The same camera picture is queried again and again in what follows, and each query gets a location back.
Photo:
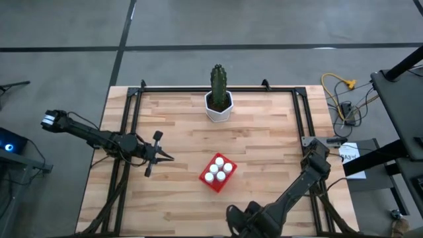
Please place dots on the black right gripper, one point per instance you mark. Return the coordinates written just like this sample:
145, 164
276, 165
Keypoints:
261, 221

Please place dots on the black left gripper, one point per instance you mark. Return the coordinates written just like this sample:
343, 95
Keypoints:
150, 153

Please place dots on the red plastic slotted basket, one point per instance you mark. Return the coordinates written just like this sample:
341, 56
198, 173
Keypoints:
218, 189

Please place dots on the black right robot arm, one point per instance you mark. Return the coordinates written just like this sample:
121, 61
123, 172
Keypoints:
297, 186

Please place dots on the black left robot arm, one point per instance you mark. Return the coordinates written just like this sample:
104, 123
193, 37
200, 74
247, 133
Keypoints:
99, 137

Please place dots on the green cactus plant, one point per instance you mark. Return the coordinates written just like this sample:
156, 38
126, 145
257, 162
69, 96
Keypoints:
218, 86

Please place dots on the grey metal mounting plate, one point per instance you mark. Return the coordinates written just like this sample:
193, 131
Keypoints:
307, 141

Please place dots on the white printed paper sheet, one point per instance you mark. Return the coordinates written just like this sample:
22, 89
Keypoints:
355, 165

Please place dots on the black cart beam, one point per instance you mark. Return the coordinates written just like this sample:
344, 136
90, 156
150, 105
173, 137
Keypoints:
370, 162

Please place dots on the black castor wheel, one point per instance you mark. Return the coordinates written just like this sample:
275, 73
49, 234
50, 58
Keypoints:
395, 213

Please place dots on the person's shoe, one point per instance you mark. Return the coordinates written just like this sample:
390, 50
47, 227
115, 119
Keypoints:
400, 228

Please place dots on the black power strip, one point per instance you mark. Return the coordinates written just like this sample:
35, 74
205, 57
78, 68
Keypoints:
347, 110

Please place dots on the black computer blue light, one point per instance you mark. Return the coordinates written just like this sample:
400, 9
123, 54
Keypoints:
18, 142

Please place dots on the dark grey desk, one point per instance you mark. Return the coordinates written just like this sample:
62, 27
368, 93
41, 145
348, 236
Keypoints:
13, 185

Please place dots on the black tripod leg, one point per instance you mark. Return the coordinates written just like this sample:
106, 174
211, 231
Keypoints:
15, 85

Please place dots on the dark grey cart top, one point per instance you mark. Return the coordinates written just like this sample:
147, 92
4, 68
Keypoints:
403, 109

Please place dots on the black slanted pole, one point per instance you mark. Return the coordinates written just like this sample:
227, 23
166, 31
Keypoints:
406, 63

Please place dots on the black aluminium table frame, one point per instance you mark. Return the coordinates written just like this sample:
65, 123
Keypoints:
198, 89

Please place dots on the grey cart base plate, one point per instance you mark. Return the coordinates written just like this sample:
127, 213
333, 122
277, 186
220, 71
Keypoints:
370, 191

